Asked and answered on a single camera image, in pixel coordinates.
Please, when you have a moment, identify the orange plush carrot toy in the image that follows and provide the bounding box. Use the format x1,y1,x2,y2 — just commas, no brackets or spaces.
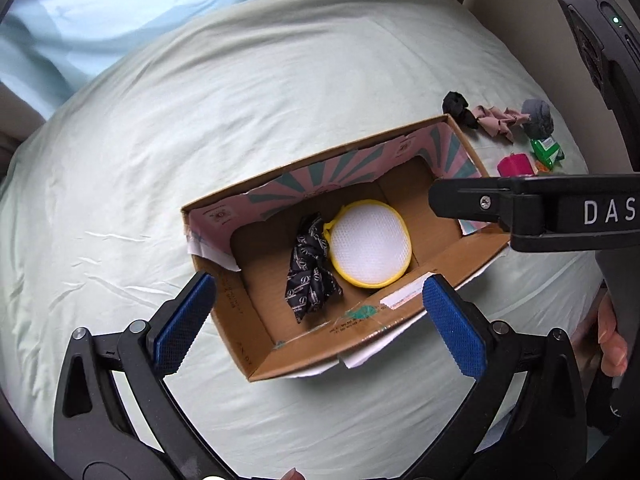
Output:
535,159,553,174

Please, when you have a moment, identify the person's left hand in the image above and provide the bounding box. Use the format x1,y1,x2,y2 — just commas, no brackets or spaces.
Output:
281,468,305,480

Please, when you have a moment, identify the black sock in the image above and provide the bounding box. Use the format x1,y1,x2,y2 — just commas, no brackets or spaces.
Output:
442,91,480,130

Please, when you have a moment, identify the green snack packet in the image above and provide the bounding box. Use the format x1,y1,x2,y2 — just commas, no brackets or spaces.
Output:
530,136,565,169

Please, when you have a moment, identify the cardboard box with pink lining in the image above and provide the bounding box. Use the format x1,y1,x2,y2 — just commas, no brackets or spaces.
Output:
182,115,506,382

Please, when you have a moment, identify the light blue hanging cloth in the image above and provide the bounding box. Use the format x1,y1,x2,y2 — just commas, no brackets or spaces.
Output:
1,0,246,119

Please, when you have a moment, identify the round yellow-rimmed white mesh pouch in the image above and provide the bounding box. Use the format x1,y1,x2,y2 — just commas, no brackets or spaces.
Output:
323,200,412,289

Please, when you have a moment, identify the black patterned scrunchie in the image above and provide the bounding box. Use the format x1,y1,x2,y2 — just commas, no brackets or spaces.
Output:
284,212,343,324

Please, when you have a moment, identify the grey-blue rolled sock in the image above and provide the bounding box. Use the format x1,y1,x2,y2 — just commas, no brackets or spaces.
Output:
521,99,554,141

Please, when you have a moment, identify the dusty pink scrunchie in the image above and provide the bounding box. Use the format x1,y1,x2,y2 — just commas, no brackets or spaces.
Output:
472,105,529,143

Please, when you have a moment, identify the person's right hand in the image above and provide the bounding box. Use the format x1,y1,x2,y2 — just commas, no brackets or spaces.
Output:
597,294,628,378

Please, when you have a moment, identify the magenta leather pouch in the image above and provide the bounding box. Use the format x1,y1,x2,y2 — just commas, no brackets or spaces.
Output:
497,153,536,178

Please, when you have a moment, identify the pale green bed sheet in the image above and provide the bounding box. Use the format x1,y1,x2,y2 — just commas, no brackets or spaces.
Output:
1,0,550,479

